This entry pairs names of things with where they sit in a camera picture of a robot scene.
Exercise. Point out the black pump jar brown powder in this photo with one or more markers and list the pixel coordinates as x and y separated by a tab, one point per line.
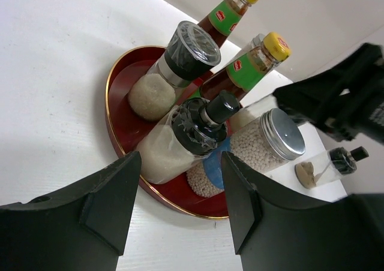
329	166

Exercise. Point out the clear lid sugar jar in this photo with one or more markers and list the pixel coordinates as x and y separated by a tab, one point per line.
190	53

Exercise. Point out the silver lid bead jar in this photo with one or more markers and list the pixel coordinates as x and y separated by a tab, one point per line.
266	143

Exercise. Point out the sauce bottle yellow cap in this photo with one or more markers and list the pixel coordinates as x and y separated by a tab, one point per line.
244	72
224	18

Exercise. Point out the black pump sugar jar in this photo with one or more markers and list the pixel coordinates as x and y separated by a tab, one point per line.
185	136

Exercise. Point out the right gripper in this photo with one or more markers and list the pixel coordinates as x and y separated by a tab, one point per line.
343	101

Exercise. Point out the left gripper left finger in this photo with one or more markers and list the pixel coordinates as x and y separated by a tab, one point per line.
83	226

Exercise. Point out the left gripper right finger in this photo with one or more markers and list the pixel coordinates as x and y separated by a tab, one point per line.
276	228

